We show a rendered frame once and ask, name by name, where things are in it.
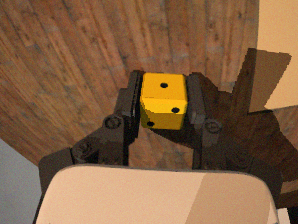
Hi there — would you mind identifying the yellow die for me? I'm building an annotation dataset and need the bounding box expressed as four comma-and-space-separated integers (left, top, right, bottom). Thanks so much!
140, 73, 188, 130

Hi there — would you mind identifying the peach flat mat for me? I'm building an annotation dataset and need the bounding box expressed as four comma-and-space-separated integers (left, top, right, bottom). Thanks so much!
248, 0, 298, 112

